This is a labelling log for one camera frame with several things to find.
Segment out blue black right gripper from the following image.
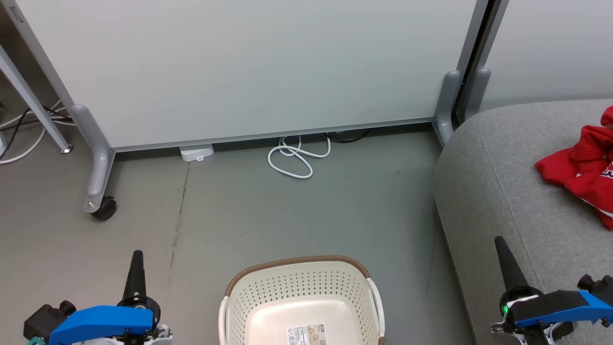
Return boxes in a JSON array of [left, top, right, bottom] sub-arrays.
[[490, 235, 613, 345]]

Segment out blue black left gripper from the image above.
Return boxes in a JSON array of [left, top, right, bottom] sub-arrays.
[[48, 250, 173, 345]]

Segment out red printed basketball jersey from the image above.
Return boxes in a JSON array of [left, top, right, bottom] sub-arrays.
[[534, 123, 613, 232]]

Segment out cream perforated laundry basket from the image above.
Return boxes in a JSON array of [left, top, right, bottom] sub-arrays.
[[218, 255, 386, 345]]

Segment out black caster wheel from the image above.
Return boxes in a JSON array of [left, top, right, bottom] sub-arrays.
[[91, 195, 117, 221]]

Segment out grey fabric sofa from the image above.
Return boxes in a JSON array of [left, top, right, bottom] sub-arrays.
[[433, 99, 613, 345]]

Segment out white power adapter box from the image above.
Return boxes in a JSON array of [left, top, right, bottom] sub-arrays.
[[179, 143, 215, 163]]

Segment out paper label sticker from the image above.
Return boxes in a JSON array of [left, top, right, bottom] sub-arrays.
[[286, 323, 328, 345]]

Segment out grey metal table leg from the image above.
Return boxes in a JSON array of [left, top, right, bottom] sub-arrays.
[[0, 45, 74, 154]]

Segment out narrow white partition panel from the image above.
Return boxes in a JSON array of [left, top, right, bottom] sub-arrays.
[[464, 0, 613, 120]]

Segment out wide white partition panel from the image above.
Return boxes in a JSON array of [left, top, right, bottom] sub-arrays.
[[0, 0, 489, 214]]

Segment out white floor cable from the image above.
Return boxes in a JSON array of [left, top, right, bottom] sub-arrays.
[[0, 100, 77, 165]]

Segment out black floor cable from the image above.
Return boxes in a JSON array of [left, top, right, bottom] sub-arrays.
[[0, 106, 73, 161]]

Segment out coiled white cable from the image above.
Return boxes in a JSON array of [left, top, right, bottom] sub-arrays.
[[267, 135, 332, 180]]

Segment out black cable under partition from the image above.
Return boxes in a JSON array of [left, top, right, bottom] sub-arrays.
[[325, 128, 372, 144]]

